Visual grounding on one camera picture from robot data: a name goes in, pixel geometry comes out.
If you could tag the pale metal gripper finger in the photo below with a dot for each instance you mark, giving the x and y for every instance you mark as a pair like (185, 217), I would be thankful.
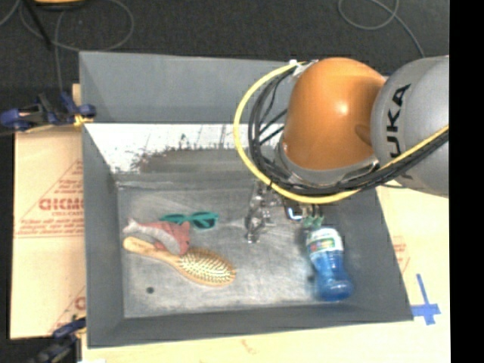
(262, 198)
(256, 226)

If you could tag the grey metal bin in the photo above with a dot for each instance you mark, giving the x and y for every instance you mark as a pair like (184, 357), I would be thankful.
(264, 278)

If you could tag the teal sunglasses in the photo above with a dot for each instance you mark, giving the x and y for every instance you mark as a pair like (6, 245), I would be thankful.
(196, 219)

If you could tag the wooden hairbrush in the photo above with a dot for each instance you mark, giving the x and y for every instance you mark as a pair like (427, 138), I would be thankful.
(204, 267)

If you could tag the blue clear plastic bottle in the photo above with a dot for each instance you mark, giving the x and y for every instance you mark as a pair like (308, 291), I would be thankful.
(329, 270)

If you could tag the red and grey toy fish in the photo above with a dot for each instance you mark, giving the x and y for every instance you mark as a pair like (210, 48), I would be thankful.
(172, 234)

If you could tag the brown cardboard board red print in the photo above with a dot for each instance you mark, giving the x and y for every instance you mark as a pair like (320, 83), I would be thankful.
(41, 263)

